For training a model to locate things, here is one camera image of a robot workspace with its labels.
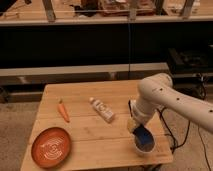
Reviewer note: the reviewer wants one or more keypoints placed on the long wooden shelf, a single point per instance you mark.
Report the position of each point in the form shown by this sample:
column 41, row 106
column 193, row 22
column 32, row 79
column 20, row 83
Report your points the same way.
column 84, row 69

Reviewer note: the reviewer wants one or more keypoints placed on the wooden table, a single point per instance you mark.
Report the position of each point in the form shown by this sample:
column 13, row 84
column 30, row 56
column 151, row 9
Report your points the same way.
column 95, row 143

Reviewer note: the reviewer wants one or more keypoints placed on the white ceramic cup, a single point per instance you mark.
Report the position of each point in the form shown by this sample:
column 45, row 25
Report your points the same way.
column 144, row 146

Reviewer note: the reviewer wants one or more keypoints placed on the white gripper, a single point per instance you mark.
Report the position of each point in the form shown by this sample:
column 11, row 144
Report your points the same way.
column 142, row 112

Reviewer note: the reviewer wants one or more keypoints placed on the orange carrot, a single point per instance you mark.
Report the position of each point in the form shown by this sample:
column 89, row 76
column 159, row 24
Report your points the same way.
column 62, row 110

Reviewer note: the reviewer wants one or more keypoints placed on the white plastic bottle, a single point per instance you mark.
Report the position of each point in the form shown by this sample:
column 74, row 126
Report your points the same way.
column 104, row 111

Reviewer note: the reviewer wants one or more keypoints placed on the orange ceramic plate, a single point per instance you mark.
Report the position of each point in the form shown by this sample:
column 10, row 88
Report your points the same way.
column 51, row 147

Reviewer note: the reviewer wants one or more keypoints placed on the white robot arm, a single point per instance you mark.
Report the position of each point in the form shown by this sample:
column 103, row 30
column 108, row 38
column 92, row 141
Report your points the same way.
column 158, row 90

